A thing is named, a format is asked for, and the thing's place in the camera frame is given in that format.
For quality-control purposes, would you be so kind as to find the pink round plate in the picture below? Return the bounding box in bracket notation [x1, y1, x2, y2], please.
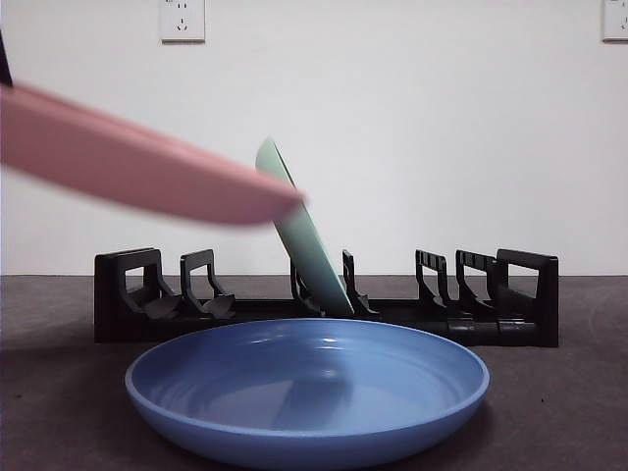
[0, 80, 308, 228]

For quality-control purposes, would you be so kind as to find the green round plate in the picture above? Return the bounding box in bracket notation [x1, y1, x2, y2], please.
[254, 136, 355, 316]

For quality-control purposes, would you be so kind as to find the blue round plate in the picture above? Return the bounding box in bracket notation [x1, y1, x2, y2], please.
[124, 317, 491, 471]

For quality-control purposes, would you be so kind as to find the black plastic dish rack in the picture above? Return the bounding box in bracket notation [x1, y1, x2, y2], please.
[93, 247, 560, 349]

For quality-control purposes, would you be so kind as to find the white wall socket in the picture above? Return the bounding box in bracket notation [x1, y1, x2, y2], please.
[159, 0, 206, 43]
[601, 0, 628, 43]

